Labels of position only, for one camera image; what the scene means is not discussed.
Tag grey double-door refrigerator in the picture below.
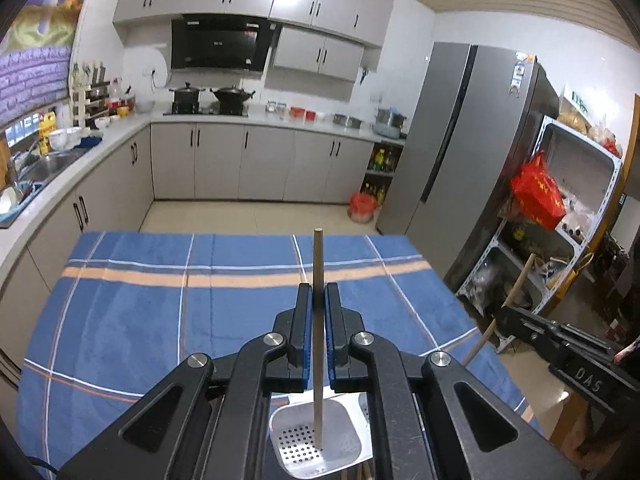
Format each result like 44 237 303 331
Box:
376 42 559 292

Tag black range hood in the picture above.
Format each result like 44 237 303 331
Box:
170 14 277 73

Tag stainless kitchen sink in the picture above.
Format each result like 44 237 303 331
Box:
6 150 85 185

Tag landscape window blind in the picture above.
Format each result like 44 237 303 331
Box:
1 0 85 125

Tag grey lower cabinets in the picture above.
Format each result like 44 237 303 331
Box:
1 117 401 363

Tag black wok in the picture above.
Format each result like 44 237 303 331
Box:
212 87 255 116

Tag white metal storage shelf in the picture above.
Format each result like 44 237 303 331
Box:
457 117 623 320

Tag black cooking pot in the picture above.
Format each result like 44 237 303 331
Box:
170 82 202 115

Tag steel steamer pot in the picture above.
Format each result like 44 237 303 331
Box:
372 107 406 139

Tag wooden chopstick one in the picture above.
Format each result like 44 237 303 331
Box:
312 228 324 451

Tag wooden chopstick two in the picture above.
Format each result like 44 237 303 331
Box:
461 252 536 367

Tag red plastic bag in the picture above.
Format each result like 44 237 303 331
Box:
510 151 566 231

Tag white two-compartment utensil holder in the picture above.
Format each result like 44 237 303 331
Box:
268 388 372 479

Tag red waste bin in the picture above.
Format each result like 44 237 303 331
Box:
347 192 378 223

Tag blue plaid tablecloth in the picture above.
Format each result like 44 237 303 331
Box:
16 232 480 476

